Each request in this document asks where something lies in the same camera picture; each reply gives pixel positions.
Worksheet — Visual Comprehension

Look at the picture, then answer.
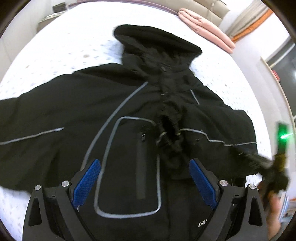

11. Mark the orange curtain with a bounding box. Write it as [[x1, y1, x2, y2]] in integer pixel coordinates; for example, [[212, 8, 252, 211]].
[[226, 1, 273, 43]]

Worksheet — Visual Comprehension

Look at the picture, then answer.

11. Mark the floral quilted bed cover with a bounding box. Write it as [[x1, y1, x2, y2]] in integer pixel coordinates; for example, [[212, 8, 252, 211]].
[[1, 2, 271, 240]]

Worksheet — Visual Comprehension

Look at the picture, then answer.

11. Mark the dark box on nightstand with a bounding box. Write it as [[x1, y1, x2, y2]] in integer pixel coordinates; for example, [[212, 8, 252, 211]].
[[52, 2, 67, 13]]

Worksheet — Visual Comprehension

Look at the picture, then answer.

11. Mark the black hooded jacket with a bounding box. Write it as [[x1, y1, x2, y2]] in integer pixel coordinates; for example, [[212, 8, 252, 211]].
[[1, 25, 257, 240]]

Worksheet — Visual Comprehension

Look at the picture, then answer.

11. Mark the folded pink blanket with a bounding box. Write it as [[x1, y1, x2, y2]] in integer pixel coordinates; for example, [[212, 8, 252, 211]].
[[178, 9, 235, 54]]

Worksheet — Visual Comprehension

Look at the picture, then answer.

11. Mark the person right hand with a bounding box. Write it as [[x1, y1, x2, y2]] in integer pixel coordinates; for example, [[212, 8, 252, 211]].
[[266, 191, 286, 240]]

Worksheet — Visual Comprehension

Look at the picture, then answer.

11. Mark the beige padded headboard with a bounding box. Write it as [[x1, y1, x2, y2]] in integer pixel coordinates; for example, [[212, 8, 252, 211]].
[[147, 0, 231, 20]]

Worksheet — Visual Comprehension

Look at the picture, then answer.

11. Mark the window with frame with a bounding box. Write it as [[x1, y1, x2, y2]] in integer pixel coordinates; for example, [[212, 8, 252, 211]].
[[266, 37, 295, 123]]

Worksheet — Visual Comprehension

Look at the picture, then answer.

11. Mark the white nightstand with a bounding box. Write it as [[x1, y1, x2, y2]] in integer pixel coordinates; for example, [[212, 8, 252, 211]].
[[37, 11, 66, 33]]

